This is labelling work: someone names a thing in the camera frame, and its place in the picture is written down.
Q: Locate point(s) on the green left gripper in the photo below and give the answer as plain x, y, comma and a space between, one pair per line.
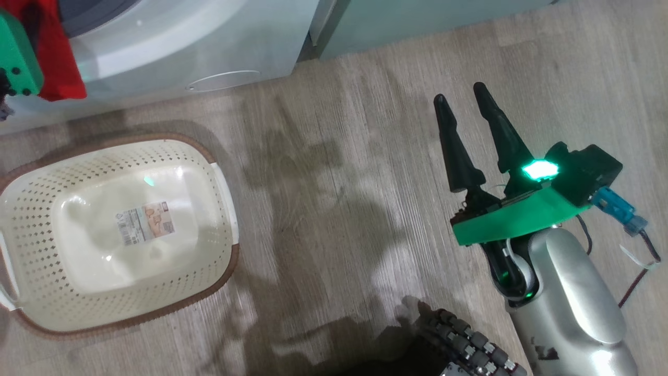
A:
18, 62

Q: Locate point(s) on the white washing machine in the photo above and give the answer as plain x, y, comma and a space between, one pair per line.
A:
198, 42

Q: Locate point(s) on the cream perforated laundry basket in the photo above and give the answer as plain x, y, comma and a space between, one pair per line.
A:
104, 271

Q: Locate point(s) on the paper basket label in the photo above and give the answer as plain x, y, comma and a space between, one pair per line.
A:
146, 223

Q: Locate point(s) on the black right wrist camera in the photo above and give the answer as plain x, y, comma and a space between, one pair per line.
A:
592, 172

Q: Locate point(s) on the pale green plain cabinet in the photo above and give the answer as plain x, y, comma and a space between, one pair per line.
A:
417, 21

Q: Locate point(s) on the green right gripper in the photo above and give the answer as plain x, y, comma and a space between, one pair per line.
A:
516, 219

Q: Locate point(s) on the black robot base with rollers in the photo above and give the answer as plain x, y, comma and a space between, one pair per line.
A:
469, 350

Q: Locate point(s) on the red and white jersey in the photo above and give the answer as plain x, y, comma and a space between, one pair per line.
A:
60, 62

